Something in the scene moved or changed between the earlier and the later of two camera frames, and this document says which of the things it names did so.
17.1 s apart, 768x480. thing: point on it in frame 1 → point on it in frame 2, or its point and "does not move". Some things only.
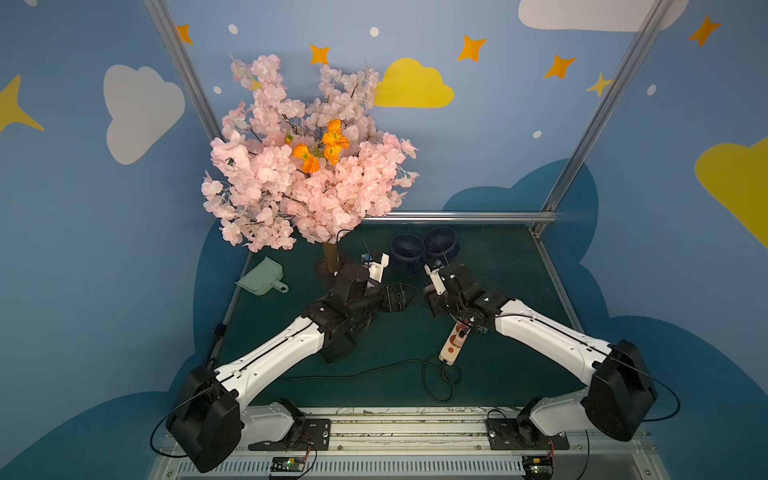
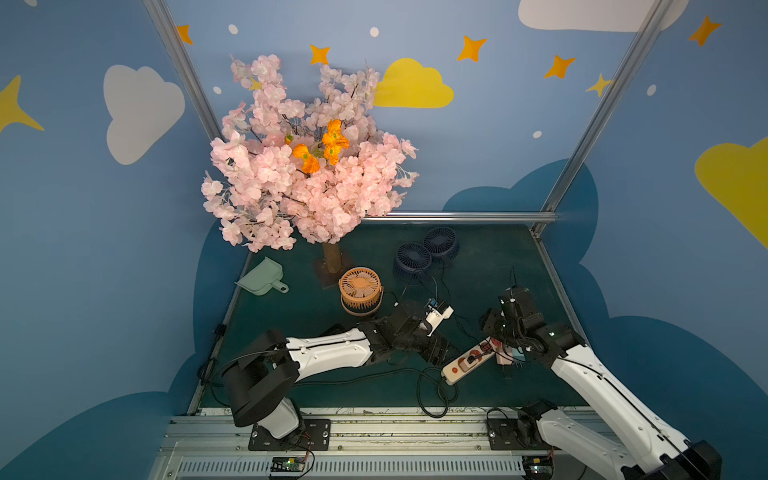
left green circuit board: x=287 y=464 does not move
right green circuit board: x=538 y=467 does not move
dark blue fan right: x=441 y=243 does not move
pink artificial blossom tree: x=285 y=168 does not move
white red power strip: x=454 y=343 → x=481 y=352
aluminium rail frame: x=434 y=443 does not move
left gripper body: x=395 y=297 → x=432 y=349
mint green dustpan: x=260 y=279 does not move
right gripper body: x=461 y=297 → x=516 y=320
